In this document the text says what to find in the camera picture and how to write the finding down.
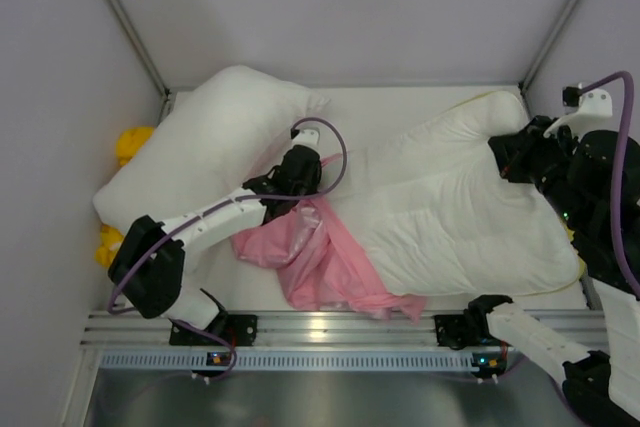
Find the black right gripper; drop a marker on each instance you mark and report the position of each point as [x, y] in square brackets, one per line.
[507, 158]

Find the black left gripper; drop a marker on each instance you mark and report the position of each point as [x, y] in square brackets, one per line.
[304, 179]

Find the pink pillowcase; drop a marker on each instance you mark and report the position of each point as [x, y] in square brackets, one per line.
[319, 264]

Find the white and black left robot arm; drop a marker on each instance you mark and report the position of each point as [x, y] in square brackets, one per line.
[150, 268]

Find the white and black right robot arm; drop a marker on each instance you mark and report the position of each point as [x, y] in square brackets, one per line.
[592, 182]

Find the bare white pillow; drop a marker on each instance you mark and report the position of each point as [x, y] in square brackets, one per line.
[225, 130]

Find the yellow cloth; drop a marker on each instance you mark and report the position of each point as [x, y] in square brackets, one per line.
[115, 201]

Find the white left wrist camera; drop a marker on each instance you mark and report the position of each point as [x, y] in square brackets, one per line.
[305, 137]

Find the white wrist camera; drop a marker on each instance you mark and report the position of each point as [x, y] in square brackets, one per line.
[305, 137]
[583, 111]

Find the right aluminium corner post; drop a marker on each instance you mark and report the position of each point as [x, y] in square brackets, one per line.
[558, 26]

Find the aluminium corner post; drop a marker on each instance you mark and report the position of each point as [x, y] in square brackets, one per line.
[558, 26]
[125, 24]

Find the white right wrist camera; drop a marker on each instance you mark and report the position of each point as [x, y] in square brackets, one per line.
[583, 111]

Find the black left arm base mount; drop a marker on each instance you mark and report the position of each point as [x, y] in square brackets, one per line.
[235, 329]

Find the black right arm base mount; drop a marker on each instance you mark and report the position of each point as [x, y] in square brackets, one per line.
[458, 331]

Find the grey slotted cable duct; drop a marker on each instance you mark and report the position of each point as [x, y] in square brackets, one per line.
[309, 360]

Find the left aluminium corner post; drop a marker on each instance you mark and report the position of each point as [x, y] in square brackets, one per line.
[125, 24]

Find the aluminium front rail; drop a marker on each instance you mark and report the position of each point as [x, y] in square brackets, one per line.
[306, 330]

